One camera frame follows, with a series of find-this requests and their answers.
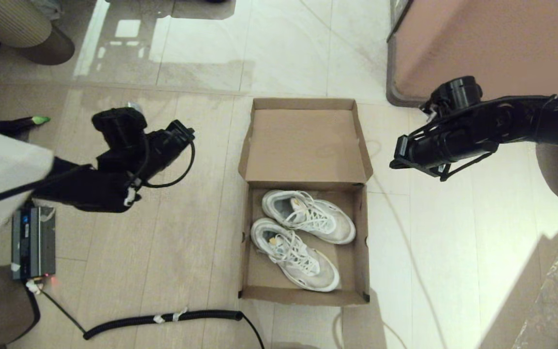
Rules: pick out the white mesh lace-up sneaker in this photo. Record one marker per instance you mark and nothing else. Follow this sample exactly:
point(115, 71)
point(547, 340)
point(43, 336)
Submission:
point(327, 225)
point(308, 271)

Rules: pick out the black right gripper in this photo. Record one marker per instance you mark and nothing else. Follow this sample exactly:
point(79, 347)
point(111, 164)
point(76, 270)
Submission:
point(443, 145)

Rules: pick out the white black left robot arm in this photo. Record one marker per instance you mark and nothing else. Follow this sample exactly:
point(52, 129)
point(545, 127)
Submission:
point(3, 160)

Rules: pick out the grey metal power inverter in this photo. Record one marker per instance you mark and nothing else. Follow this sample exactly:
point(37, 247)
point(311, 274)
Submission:
point(37, 242)

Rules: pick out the white tape wad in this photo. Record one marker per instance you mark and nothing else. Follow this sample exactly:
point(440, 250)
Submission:
point(32, 287)

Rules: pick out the grey crumpled cloth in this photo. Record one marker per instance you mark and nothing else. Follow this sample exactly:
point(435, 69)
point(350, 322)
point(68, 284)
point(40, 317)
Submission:
point(46, 7)

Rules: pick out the black object with green tip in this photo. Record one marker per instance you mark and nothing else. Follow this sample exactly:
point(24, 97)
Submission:
point(7, 126)

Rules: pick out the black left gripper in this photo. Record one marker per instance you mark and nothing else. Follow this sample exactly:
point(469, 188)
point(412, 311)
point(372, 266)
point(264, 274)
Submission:
point(162, 145)

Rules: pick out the beige ribbed round pouf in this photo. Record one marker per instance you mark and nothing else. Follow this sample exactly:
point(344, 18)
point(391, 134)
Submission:
point(3, 19)

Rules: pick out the brown cardboard shoe box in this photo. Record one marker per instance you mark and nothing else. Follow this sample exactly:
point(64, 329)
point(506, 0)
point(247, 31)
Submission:
point(303, 145)

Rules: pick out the pink cabinet with grey rim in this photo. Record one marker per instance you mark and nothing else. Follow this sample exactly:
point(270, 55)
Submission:
point(492, 48)

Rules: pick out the brown seat with black rim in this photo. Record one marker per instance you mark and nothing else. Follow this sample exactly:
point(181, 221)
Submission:
point(3, 315)

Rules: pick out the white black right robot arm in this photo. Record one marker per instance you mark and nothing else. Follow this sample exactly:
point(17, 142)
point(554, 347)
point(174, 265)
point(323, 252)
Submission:
point(550, 121)

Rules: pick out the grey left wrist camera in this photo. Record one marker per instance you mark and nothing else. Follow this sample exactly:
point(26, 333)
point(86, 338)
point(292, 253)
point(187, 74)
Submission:
point(133, 105)

